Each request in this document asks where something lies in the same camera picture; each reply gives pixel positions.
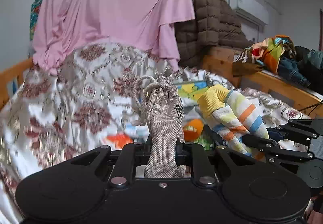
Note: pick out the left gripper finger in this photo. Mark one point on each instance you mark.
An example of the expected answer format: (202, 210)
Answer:
(297, 129)

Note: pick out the white wall air conditioner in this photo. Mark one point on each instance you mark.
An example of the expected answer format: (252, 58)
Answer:
(250, 10)

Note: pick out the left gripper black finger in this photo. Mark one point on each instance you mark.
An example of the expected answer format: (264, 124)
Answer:
(265, 146)

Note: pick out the cartoon printed metal tray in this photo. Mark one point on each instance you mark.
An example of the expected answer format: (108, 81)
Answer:
(191, 91)

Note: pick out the orange fabric loop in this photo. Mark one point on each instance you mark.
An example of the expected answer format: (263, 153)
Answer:
(192, 130)

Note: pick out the white orange cardboard box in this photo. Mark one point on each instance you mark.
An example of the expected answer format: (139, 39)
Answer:
(131, 134)

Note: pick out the floral satin bed cover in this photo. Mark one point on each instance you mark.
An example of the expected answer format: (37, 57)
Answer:
(53, 118)

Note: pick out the teal patterned wall poster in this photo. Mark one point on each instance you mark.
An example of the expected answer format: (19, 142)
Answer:
(35, 8)

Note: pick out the colourful printed cloth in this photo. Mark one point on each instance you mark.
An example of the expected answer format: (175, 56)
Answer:
(261, 56)

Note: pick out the pink hanging sheet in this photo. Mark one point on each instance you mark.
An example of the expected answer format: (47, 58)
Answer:
(64, 25)

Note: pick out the beige burlap drawstring pouch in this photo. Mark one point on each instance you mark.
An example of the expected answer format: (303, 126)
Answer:
(161, 109)

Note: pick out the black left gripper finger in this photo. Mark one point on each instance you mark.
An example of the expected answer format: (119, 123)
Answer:
(194, 156)
(125, 162)

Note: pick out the green printed snack bag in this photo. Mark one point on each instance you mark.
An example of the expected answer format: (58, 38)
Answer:
(205, 141)

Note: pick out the striped pastel sock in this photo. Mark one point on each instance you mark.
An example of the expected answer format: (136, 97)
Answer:
(232, 116)

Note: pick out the dark blue denim clothes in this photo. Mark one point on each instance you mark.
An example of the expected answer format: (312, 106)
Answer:
(302, 66)

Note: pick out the brown quilted jacket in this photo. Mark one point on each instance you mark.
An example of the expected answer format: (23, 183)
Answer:
(215, 24)

